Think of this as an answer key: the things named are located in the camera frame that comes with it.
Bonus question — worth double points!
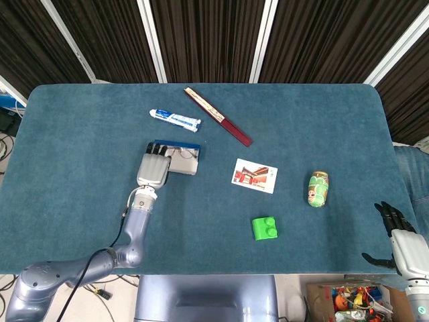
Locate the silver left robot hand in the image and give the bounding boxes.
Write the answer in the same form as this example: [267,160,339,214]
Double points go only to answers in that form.
[136,142,173,189]

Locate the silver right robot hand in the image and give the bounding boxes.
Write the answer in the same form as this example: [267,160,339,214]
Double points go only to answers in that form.
[361,201,429,278]

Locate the blue box with flap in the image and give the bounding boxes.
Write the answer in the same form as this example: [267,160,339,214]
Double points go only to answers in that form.
[153,138,202,176]

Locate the thin-framed eyeglasses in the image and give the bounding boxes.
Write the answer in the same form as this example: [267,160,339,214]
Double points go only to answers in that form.
[166,146,198,160]

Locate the white blue toothpaste tube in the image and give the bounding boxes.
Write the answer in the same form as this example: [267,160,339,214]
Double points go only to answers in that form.
[148,107,202,134]

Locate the teal table cloth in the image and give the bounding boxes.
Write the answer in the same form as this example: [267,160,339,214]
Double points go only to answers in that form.
[0,83,417,276]

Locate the dark red folded fan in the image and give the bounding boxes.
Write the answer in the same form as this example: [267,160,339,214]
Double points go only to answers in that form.
[183,86,254,148]

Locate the red building postcard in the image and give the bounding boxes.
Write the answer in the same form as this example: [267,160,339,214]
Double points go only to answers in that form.
[230,158,279,195]

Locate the cardboard box of toys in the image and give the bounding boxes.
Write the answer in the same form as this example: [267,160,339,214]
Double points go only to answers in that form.
[306,281,408,322]

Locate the green painted doll figure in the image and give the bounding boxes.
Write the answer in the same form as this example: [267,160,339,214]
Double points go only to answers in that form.
[307,170,331,209]

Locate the bright green toy block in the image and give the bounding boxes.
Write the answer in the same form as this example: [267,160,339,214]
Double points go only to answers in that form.
[251,216,280,242]

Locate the blue-grey robot torso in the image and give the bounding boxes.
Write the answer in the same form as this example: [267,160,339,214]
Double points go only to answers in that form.
[133,274,280,322]

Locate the dark brown pleated curtain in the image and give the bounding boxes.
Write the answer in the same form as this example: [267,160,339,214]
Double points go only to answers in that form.
[0,0,429,145]

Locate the black device box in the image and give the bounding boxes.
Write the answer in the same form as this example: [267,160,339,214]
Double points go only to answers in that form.
[0,109,23,136]

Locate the white metal frame post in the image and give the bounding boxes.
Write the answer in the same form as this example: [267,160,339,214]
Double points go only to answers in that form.
[40,0,99,84]
[136,0,168,84]
[0,74,28,107]
[364,5,429,85]
[249,0,279,84]

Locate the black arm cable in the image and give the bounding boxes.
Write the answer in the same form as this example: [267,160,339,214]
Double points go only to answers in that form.
[58,207,130,322]

